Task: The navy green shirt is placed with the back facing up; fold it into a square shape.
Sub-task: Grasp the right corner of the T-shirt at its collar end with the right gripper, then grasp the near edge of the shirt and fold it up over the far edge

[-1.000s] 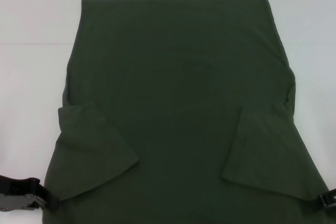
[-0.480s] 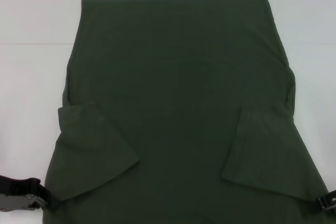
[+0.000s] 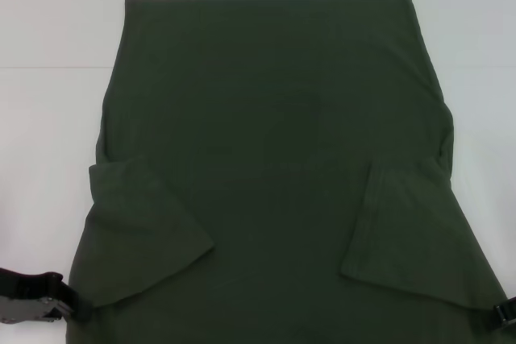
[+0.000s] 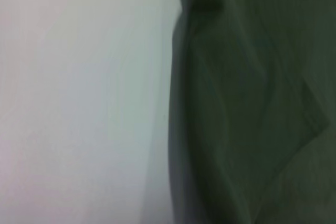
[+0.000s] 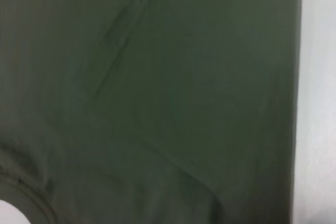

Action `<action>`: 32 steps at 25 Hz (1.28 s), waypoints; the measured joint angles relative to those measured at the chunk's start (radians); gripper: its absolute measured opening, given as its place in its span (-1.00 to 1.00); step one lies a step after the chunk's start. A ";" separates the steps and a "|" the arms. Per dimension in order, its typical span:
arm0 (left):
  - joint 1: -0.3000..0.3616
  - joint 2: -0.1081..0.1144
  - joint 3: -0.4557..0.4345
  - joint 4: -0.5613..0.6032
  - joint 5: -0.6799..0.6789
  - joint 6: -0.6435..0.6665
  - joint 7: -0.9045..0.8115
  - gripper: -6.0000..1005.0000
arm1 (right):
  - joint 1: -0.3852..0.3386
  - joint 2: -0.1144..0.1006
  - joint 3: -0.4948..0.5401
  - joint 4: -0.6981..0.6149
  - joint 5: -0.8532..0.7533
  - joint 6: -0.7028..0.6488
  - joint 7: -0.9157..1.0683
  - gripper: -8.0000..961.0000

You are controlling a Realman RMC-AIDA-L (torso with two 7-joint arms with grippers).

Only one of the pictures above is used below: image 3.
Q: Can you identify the dark green t-shirt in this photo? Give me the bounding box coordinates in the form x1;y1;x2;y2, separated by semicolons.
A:
66;0;511;344

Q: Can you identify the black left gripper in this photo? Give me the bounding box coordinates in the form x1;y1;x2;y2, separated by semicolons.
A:
0;266;94;325

